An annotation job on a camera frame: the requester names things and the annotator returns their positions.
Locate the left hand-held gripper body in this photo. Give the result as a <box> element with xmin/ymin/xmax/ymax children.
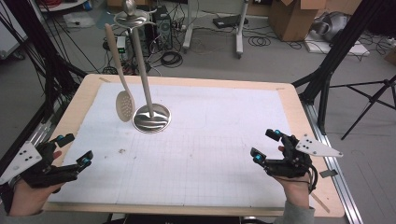
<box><xmin>0</xmin><ymin>138</ymin><xmax>78</xmax><ymax>189</ymax></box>

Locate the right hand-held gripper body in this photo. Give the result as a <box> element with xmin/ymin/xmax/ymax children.
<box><xmin>264</xmin><ymin>133</ymin><xmax>344</xmax><ymax>179</ymax></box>

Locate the beige slotted spoon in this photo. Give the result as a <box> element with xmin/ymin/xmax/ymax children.
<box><xmin>104</xmin><ymin>22</ymin><xmax>136</xmax><ymax>123</ymax></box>

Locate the metal utensil stand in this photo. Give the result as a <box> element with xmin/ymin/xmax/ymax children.
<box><xmin>113</xmin><ymin>0</ymin><xmax>172</xmax><ymax>134</ymax></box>

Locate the person's left hand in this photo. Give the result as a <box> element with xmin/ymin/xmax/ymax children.
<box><xmin>8</xmin><ymin>150</ymin><xmax>64</xmax><ymax>217</ymax></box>

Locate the person's right hand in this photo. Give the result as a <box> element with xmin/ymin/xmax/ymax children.
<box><xmin>274</xmin><ymin>146</ymin><xmax>312</xmax><ymax>209</ymax></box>

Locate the dark tape piece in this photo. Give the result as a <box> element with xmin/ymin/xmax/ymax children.
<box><xmin>319</xmin><ymin>169</ymin><xmax>339</xmax><ymax>179</ymax></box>

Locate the tan tape strip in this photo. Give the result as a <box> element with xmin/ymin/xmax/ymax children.
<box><xmin>311</xmin><ymin>192</ymin><xmax>331</xmax><ymax>215</ymax></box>

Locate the white grid mat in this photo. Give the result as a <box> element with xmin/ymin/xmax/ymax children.
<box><xmin>49</xmin><ymin>82</ymin><xmax>293</xmax><ymax>209</ymax></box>

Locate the black tripod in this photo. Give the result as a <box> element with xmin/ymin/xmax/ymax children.
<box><xmin>329</xmin><ymin>74</ymin><xmax>396</xmax><ymax>141</ymax></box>

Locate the flat white board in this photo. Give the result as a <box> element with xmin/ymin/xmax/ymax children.
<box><xmin>303</xmin><ymin>38</ymin><xmax>372</xmax><ymax>58</ymax></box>

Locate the white stand leg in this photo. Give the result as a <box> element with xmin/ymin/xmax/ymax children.
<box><xmin>234</xmin><ymin>0</ymin><xmax>250</xmax><ymax>59</ymax></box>
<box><xmin>181</xmin><ymin>0</ymin><xmax>194</xmax><ymax>53</ymax></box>

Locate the small white box green light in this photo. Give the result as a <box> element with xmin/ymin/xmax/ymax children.
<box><xmin>116</xmin><ymin>35</ymin><xmax>128</xmax><ymax>61</ymax></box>

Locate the white cabinet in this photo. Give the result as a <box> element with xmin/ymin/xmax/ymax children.
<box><xmin>0</xmin><ymin>5</ymin><xmax>29</xmax><ymax>61</ymax></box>

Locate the large cardboard box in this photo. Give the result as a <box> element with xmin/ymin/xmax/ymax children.
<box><xmin>268</xmin><ymin>0</ymin><xmax>328</xmax><ymax>43</ymax></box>

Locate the grey rounded device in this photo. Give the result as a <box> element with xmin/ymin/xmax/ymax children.
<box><xmin>312</xmin><ymin>11</ymin><xmax>350</xmax><ymax>42</ymax></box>

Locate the flat black device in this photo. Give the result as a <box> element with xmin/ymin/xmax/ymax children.
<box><xmin>212</xmin><ymin>13</ymin><xmax>249</xmax><ymax>30</ymax></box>

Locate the white round table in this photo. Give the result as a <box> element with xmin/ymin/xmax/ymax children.
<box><xmin>36</xmin><ymin>0</ymin><xmax>89</xmax><ymax>13</ymax></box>

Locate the black computer tower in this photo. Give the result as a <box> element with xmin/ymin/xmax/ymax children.
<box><xmin>148</xmin><ymin>5</ymin><xmax>174</xmax><ymax>51</ymax></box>

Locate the aluminium rail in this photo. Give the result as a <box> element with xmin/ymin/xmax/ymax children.
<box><xmin>0</xmin><ymin>120</ymin><xmax>53</xmax><ymax>175</ymax></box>
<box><xmin>300</xmin><ymin>101</ymin><xmax>365</xmax><ymax>224</ymax></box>

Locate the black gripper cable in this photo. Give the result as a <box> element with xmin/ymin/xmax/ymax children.
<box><xmin>305</xmin><ymin>167</ymin><xmax>319</xmax><ymax>194</ymax></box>

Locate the black wrist strap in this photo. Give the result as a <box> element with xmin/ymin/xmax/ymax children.
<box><xmin>0</xmin><ymin>182</ymin><xmax>16</xmax><ymax>216</ymax></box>

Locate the black frame post with cables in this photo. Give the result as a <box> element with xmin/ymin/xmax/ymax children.
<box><xmin>0</xmin><ymin>0</ymin><xmax>89</xmax><ymax>125</ymax></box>

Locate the thin black cable coil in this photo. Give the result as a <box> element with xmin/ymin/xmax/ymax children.
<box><xmin>247</xmin><ymin>35</ymin><xmax>272</xmax><ymax>48</ymax></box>

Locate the thick black cable coil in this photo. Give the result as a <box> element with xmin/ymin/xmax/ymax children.
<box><xmin>160</xmin><ymin>50</ymin><xmax>184</xmax><ymax>69</ymax></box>

